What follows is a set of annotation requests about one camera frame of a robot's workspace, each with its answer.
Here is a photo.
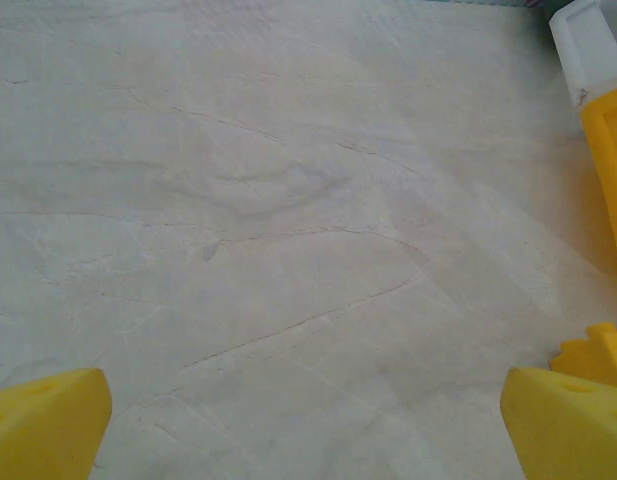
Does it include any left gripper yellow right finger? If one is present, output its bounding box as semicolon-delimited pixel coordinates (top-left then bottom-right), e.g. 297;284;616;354
499;366;617;480

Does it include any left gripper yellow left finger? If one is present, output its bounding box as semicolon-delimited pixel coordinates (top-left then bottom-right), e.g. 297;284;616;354
0;367;113;480

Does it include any yellow lego brick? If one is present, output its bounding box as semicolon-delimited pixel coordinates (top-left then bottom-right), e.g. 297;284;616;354
549;322;617;391

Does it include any yellow plastic container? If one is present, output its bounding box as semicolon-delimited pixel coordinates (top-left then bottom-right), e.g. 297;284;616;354
579;83;617;281

